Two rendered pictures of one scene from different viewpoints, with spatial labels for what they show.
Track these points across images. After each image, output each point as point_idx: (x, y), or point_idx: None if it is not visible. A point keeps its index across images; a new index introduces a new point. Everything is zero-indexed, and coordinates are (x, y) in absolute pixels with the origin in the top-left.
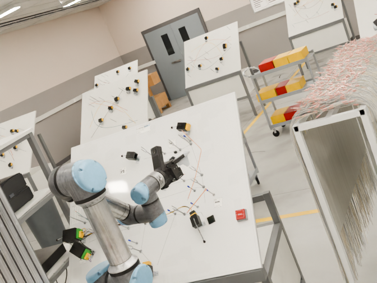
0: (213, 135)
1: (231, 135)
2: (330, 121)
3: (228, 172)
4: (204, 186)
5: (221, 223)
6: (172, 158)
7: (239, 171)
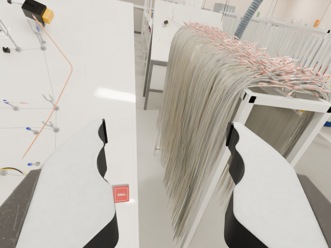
0: (89, 50)
1: (120, 63)
2: (295, 106)
3: (106, 117)
4: (58, 129)
5: None
6: (102, 134)
7: (125, 121)
